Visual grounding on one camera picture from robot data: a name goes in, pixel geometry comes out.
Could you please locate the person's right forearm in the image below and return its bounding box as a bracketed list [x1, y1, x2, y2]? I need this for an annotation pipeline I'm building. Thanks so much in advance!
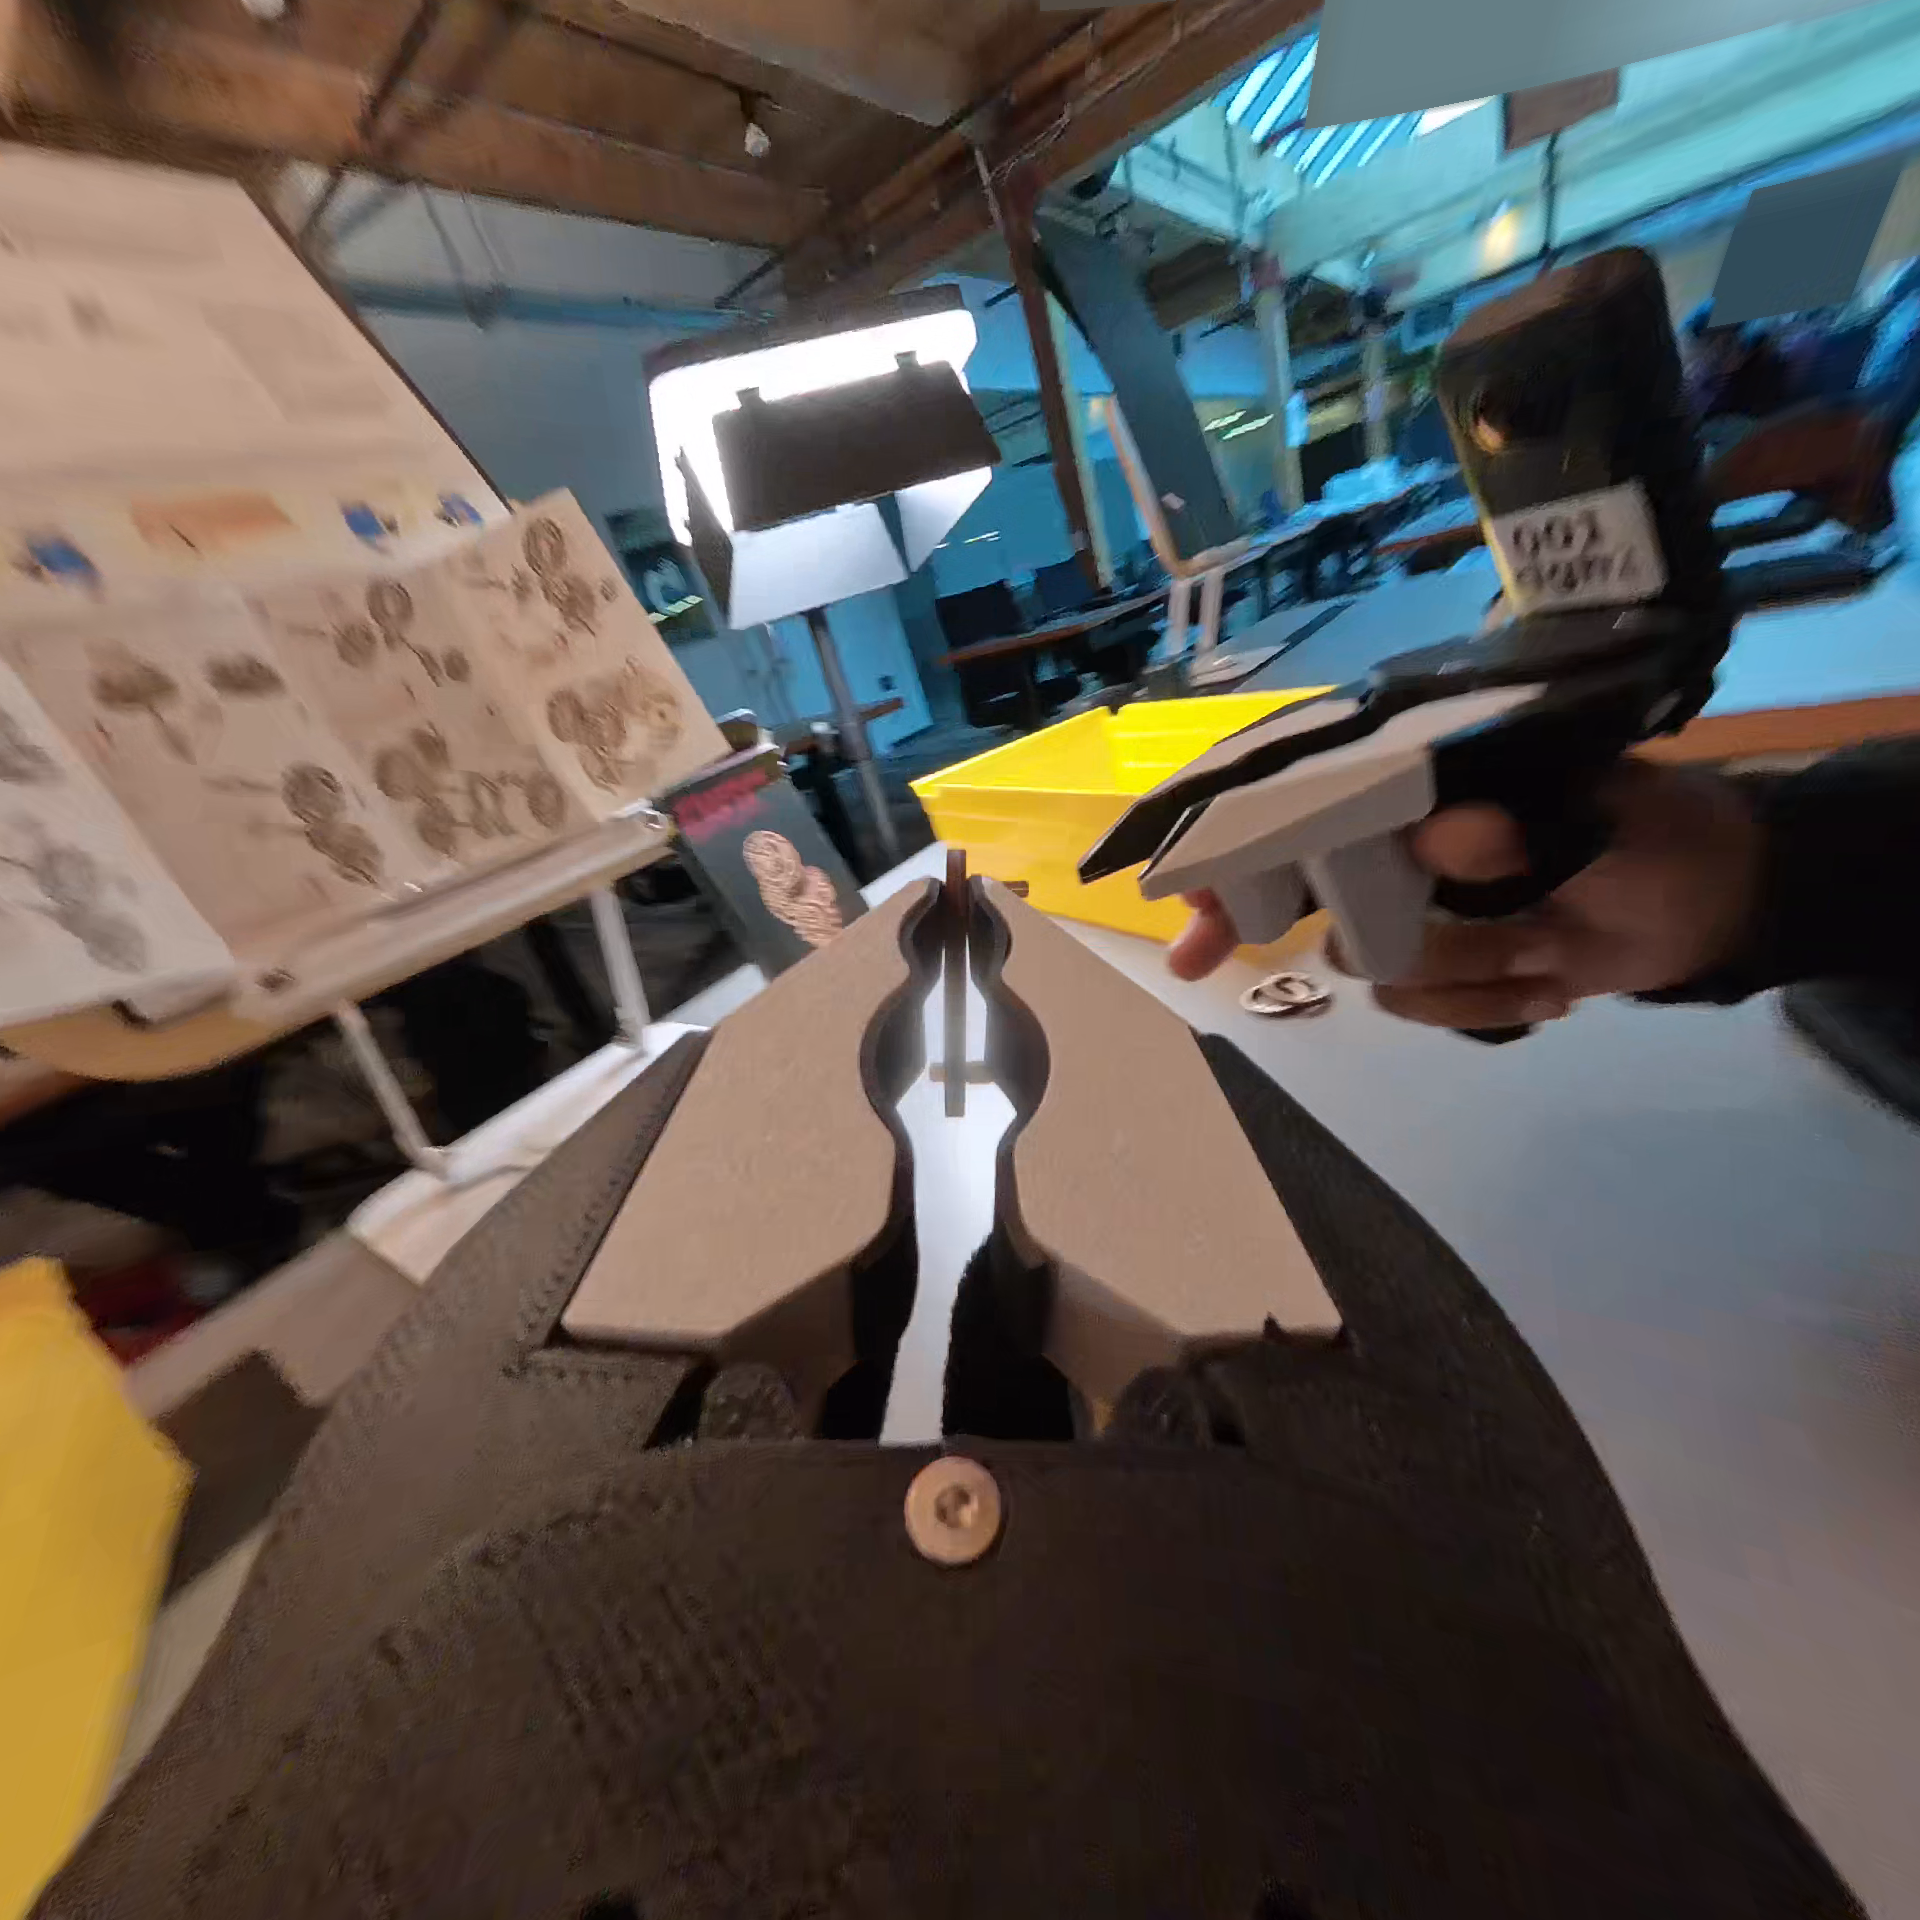
[1697, 737, 1920, 1121]

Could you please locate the person's right hand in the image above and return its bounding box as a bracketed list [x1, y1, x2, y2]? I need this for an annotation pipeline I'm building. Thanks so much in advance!
[1168, 757, 1764, 1039]

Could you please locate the brown office table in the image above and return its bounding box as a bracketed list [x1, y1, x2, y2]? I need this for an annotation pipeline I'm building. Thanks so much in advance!
[944, 593, 1186, 722]

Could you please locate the grey light stand pole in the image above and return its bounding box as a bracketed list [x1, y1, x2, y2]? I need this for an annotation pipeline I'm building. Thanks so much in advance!
[802, 609, 902, 865]

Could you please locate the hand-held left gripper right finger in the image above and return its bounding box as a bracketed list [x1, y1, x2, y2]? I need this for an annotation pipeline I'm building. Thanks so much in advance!
[972, 873, 1345, 1433]

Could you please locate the white book stand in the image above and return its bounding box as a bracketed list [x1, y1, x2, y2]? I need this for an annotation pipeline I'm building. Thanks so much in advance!
[0, 803, 677, 1187]

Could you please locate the gear instruction booklet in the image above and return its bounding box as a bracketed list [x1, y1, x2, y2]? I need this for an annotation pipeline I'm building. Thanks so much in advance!
[0, 142, 737, 1028]

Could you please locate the yellow plastic bin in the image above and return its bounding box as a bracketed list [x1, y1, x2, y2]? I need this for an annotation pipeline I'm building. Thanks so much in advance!
[0, 1257, 196, 1920]
[909, 689, 1340, 963]

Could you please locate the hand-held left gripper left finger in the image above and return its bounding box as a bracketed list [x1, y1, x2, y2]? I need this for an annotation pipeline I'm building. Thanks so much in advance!
[560, 878, 944, 1433]

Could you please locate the grey desk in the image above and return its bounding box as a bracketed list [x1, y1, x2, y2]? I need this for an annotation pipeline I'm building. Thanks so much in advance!
[118, 705, 1920, 1920]

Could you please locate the hanging paper sign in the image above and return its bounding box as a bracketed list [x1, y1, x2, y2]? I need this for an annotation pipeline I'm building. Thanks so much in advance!
[1499, 67, 1625, 154]

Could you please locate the studio light panel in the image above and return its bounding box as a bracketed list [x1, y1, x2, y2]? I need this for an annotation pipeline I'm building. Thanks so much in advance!
[645, 282, 1003, 633]

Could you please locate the black clock kit box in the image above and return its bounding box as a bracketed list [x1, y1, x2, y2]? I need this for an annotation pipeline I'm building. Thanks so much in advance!
[660, 746, 874, 980]

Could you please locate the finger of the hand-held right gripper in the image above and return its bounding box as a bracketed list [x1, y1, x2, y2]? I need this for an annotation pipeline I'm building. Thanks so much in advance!
[1076, 681, 1549, 886]
[1136, 737, 1449, 950]

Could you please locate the wooden ring piece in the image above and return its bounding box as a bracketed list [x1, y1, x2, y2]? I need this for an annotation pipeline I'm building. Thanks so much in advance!
[938, 843, 973, 1121]

